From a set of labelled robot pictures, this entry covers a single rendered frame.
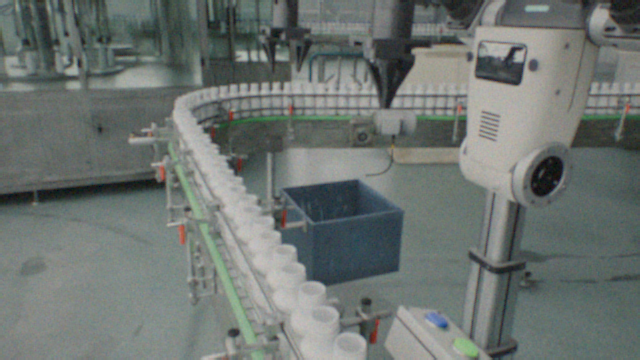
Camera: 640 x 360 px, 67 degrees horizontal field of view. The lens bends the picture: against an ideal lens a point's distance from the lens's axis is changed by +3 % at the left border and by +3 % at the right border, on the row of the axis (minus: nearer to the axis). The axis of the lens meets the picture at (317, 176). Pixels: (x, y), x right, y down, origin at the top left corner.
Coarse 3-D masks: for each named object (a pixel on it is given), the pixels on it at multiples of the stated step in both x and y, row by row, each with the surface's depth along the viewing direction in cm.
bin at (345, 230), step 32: (288, 192) 164; (320, 192) 169; (352, 192) 174; (288, 224) 139; (320, 224) 136; (352, 224) 141; (384, 224) 146; (320, 256) 140; (352, 256) 145; (384, 256) 150
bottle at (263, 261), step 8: (264, 232) 82; (272, 232) 82; (264, 240) 79; (272, 240) 79; (280, 240) 80; (264, 248) 79; (272, 248) 79; (256, 256) 81; (264, 256) 80; (272, 256) 80; (256, 264) 80; (264, 264) 79; (272, 264) 79; (264, 272) 79; (264, 280) 80; (256, 288) 82; (256, 296) 82; (256, 304) 83; (264, 304) 82; (264, 312) 82; (256, 320) 84
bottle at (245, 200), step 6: (240, 198) 96; (246, 198) 98; (252, 198) 98; (240, 204) 95; (246, 204) 95; (252, 204) 95; (240, 210) 96; (240, 216) 96; (234, 222) 97; (240, 222) 95; (234, 228) 97; (234, 246) 99
